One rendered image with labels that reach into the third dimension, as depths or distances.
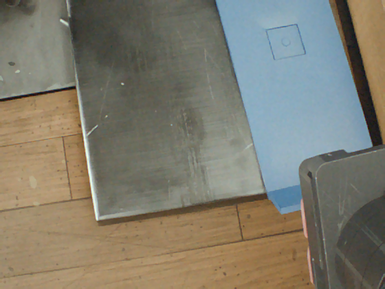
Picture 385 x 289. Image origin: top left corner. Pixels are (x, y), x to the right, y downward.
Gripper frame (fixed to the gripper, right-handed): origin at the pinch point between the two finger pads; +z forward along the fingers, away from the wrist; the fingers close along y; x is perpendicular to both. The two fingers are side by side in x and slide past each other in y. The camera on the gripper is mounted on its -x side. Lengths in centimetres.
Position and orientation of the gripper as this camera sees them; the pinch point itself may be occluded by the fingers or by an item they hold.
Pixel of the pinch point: (332, 191)
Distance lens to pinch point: 48.5
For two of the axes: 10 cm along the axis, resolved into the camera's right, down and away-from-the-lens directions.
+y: -1.8, -9.4, -2.8
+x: -9.7, 2.2, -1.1
